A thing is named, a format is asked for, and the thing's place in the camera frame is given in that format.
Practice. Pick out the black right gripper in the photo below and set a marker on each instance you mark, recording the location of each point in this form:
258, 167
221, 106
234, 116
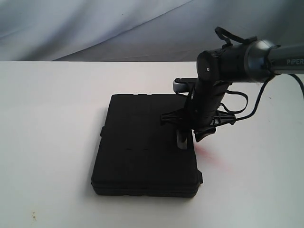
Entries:
204, 124

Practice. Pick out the black plastic tool case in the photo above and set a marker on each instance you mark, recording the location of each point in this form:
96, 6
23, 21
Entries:
139, 156

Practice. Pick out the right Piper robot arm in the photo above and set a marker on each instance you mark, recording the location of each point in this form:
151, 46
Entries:
258, 61

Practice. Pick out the white backdrop cloth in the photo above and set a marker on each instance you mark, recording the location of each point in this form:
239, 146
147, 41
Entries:
138, 30

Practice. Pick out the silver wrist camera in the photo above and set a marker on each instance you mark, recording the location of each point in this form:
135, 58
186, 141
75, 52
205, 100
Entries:
183, 85

